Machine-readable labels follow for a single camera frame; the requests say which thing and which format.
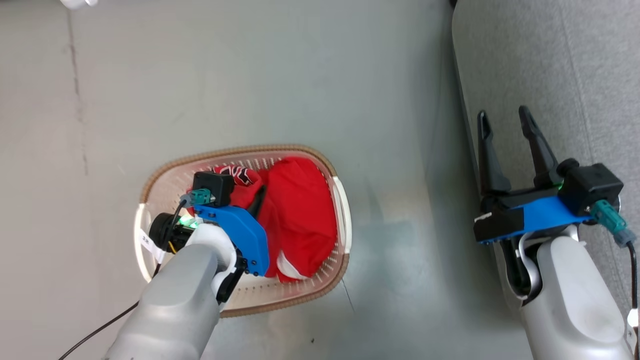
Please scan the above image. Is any grey fabric sofa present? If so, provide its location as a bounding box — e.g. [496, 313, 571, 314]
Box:
[451, 0, 640, 321]

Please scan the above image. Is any red printed garment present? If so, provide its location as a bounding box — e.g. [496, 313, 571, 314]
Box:
[186, 156, 339, 284]

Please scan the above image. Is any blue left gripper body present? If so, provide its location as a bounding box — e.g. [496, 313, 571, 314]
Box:
[149, 204, 271, 278]

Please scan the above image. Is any cream perforated laundry basket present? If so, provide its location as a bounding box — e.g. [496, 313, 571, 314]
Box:
[134, 145, 353, 319]

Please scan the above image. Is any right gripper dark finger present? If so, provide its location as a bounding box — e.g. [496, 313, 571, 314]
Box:
[476, 110, 512, 197]
[518, 105, 564, 190]

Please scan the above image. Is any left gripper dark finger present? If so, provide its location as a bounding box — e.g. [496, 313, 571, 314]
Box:
[248, 186, 266, 221]

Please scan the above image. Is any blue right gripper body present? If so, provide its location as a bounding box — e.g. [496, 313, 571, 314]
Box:
[473, 159, 596, 245]

